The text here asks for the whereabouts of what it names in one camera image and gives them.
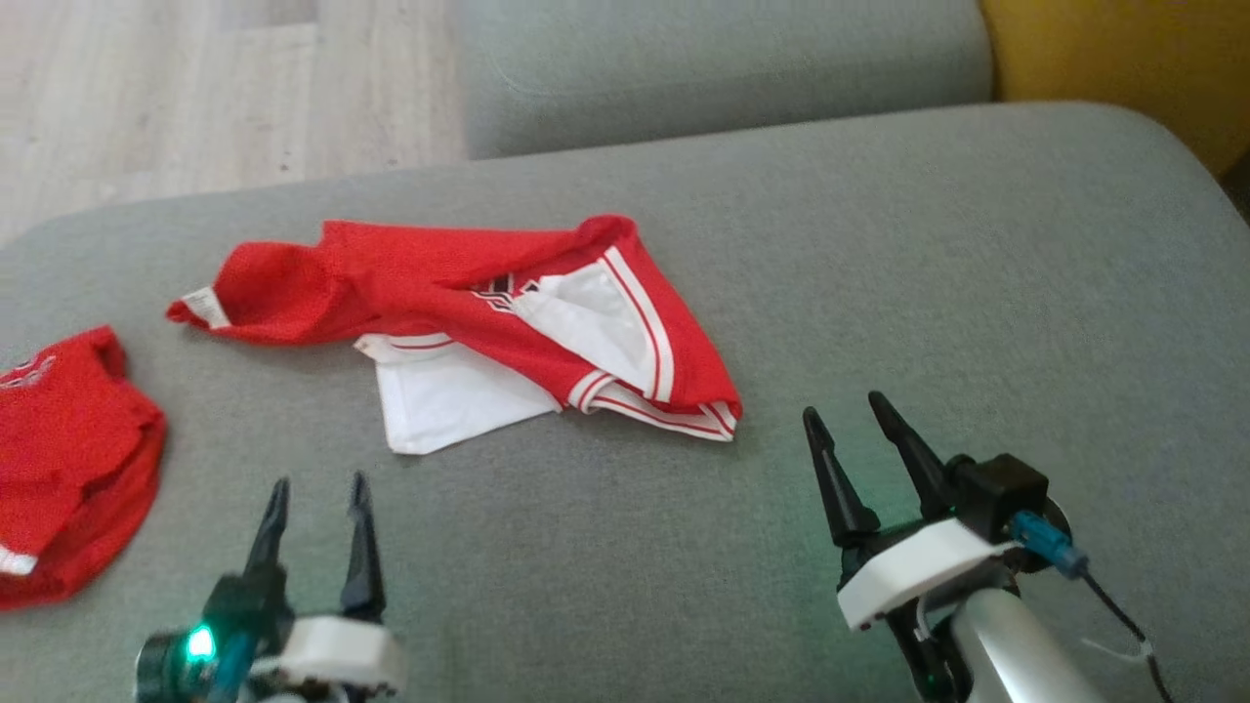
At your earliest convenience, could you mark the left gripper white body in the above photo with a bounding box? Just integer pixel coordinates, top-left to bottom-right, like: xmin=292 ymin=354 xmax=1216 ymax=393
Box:
xmin=254 ymin=615 xmax=407 ymax=698

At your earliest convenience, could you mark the arm blue-plug cable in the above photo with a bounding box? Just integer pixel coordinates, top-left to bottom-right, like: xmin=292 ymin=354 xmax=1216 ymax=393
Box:
xmin=1011 ymin=511 xmax=1173 ymax=703
xmin=208 ymin=635 xmax=251 ymax=703

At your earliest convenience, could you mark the grey sofa back cushion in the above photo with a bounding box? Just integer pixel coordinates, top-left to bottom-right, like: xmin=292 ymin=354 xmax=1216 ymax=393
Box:
xmin=457 ymin=0 xmax=995 ymax=160

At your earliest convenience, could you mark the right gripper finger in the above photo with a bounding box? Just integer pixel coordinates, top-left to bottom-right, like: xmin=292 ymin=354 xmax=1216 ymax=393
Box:
xmin=868 ymin=392 xmax=959 ymax=521
xmin=804 ymin=407 xmax=883 ymax=549

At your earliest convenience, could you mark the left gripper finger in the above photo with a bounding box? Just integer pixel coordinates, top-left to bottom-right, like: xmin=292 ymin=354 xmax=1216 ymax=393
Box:
xmin=340 ymin=473 xmax=388 ymax=624
xmin=244 ymin=476 xmax=291 ymax=580

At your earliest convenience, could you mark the yellow cushion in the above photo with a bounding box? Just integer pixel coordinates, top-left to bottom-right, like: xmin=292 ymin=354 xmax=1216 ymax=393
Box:
xmin=979 ymin=0 xmax=1250 ymax=177

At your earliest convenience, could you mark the right arm blue-plug cable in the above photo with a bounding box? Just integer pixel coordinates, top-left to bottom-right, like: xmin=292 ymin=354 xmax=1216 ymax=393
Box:
xmin=1011 ymin=511 xmax=1173 ymax=703

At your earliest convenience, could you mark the grey sofa seat cushion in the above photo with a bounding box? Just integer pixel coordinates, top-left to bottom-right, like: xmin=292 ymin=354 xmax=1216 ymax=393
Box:
xmin=0 ymin=101 xmax=1250 ymax=703

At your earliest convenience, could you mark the red shirt white hem band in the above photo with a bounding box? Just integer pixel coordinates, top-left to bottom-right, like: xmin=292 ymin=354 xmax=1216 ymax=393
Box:
xmin=0 ymin=325 xmax=167 ymax=613

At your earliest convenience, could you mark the left arm blue-plug cable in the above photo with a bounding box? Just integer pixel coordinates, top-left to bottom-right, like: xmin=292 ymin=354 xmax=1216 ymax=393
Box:
xmin=208 ymin=635 xmax=251 ymax=703

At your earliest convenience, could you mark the red and white shirt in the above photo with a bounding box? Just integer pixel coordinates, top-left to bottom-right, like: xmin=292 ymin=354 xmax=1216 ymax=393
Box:
xmin=164 ymin=215 xmax=743 ymax=456

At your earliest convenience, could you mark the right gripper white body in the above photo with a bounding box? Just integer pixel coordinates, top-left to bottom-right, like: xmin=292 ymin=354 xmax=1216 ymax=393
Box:
xmin=836 ymin=517 xmax=1018 ymax=632

